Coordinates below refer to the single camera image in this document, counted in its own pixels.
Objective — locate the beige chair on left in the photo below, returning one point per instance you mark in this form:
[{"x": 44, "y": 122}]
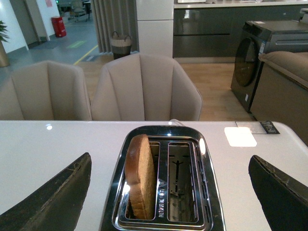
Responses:
[{"x": 46, "y": 90}]

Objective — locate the label sticker on table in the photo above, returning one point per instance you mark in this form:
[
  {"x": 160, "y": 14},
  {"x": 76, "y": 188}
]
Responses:
[{"x": 258, "y": 127}]

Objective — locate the dark grey kitchen cabinet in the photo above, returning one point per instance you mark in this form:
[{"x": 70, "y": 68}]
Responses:
[{"x": 216, "y": 31}]

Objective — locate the grey curtain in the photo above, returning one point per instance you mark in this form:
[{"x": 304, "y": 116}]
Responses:
[{"x": 114, "y": 15}]

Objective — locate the potted green plant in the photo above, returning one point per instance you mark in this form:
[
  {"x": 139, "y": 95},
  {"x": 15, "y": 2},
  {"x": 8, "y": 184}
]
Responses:
[{"x": 4, "y": 60}]

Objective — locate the white pillar cabinet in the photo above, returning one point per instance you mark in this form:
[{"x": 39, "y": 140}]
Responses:
[{"x": 155, "y": 26}]

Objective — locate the red bin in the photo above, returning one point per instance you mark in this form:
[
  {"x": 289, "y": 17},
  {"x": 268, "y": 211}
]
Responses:
[{"x": 58, "y": 26}]

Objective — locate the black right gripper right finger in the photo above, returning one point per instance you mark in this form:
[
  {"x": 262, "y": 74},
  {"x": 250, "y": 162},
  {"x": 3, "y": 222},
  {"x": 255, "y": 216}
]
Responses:
[{"x": 284, "y": 200}]

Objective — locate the woven laundry basket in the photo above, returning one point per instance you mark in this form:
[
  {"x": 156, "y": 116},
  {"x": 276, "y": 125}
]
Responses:
[{"x": 121, "y": 45}]

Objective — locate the brown bread slice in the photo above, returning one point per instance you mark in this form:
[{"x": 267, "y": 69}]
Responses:
[{"x": 140, "y": 177}]

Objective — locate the white chrome two-slot toaster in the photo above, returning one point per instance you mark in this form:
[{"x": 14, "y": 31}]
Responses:
[{"x": 186, "y": 194}]

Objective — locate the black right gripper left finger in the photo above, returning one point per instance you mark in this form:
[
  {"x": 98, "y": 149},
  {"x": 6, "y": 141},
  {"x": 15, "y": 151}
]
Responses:
[{"x": 56, "y": 205}]

